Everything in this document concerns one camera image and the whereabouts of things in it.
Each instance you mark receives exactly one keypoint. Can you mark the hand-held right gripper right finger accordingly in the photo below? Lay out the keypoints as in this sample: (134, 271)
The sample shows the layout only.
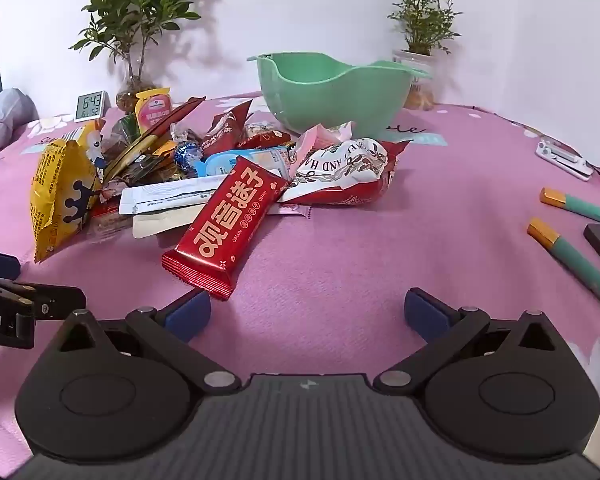
(422, 312)

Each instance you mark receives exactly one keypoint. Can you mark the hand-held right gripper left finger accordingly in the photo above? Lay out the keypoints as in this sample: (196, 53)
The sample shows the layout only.
(190, 312)

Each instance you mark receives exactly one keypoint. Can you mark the red snack bar packet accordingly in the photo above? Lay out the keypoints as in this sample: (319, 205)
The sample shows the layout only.
(225, 220)

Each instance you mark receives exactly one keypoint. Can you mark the large red white patterned packet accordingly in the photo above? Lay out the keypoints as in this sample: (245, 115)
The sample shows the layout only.
(340, 170)

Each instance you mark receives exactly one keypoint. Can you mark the red biscuit packet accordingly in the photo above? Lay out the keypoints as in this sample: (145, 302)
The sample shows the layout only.
(265, 136)

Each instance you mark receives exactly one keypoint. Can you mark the mint green plastic bowl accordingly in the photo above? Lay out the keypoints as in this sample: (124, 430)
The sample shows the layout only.
(330, 100)

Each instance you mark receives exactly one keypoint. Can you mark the yellow snack packet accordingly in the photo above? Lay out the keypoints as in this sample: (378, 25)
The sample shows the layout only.
(60, 195)

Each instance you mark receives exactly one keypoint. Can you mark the beige sachet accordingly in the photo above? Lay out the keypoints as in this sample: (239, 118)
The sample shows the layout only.
(160, 222)

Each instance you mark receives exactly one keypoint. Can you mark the pink floral tablecloth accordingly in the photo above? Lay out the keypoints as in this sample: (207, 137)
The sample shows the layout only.
(330, 250)

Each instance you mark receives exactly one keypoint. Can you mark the white long sachet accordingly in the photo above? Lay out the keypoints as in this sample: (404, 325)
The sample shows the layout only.
(170, 195)

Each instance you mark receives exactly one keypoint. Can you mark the grey blue cloth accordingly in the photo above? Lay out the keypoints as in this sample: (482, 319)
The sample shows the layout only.
(5, 120)

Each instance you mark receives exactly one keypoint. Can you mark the blue foil chocolate ball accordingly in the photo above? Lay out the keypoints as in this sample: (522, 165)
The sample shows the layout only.
(187, 155)

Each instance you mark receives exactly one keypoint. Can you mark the teal tube gold cap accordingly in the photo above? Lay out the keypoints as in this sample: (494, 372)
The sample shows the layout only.
(580, 207)
(575, 262)

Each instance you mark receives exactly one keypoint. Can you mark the light blue snack packet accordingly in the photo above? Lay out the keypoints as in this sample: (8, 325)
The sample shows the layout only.
(240, 160)

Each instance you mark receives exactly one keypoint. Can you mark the dark gold-edged snack packet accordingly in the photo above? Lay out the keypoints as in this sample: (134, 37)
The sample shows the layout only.
(140, 160)

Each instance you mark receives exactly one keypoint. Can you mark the dark red snack packet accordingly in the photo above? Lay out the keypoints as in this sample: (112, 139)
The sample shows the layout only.
(225, 135)

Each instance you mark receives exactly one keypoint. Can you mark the green clear pastry packet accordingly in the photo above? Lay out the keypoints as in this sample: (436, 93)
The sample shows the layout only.
(122, 132)

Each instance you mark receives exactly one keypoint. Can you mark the white digital clock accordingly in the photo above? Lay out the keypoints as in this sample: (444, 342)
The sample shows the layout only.
(91, 106)

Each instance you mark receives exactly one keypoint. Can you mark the pink snack packet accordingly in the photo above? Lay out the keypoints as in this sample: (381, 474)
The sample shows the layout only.
(325, 140)

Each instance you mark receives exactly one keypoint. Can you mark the long red strip packet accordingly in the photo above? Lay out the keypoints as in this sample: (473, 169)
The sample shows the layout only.
(180, 112)

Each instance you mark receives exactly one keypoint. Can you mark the yellow pink jelly pouch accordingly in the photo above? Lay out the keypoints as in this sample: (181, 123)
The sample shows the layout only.
(154, 110)

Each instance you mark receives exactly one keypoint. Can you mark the leafy plant in glass vase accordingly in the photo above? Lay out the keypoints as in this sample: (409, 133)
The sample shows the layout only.
(130, 95)

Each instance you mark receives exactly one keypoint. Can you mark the small plant in white pot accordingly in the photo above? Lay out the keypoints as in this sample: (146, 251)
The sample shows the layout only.
(422, 60)

